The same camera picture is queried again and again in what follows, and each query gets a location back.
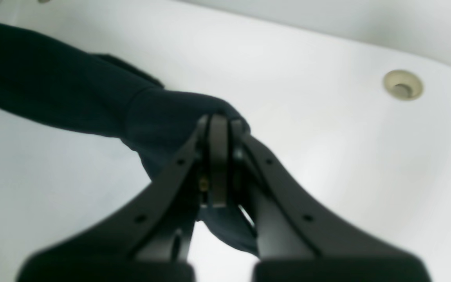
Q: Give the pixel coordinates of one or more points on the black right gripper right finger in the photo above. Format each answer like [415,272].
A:
[300,240]

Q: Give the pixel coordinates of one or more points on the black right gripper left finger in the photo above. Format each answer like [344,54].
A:
[148,239]

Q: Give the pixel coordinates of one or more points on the black T-shirt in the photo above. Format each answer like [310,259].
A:
[49,82]

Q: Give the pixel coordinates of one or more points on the right table grommet hole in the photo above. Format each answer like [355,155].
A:
[403,85]

